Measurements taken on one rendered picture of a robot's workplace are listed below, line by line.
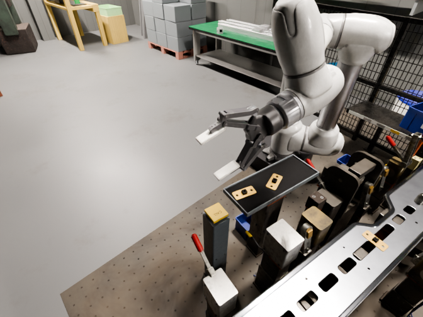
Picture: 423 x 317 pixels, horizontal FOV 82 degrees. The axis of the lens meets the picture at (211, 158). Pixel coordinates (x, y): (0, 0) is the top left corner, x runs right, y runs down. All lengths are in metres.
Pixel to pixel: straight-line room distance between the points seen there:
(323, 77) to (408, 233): 0.76
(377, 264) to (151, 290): 0.89
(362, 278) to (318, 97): 0.62
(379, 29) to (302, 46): 0.62
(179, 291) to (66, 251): 1.37
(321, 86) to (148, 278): 1.04
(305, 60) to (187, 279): 0.99
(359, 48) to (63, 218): 2.47
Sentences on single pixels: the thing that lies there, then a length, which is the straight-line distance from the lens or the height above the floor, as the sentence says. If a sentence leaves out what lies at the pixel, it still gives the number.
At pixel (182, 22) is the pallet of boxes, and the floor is 0.74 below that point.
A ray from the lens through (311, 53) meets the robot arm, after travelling 0.64.
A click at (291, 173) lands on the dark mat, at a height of 1.16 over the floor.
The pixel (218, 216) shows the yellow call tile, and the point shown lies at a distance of 0.83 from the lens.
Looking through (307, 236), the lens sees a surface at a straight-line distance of 0.94.
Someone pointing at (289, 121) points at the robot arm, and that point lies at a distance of 0.65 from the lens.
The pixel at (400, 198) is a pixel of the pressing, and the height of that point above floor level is 1.00.
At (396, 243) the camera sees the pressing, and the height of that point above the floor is 1.00.
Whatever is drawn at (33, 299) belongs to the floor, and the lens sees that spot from 2.30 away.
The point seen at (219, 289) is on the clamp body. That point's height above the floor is 1.06.
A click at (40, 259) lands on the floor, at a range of 2.45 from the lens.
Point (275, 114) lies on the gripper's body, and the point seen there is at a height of 1.51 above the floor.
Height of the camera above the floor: 1.82
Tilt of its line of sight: 40 degrees down
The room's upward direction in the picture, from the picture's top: straight up
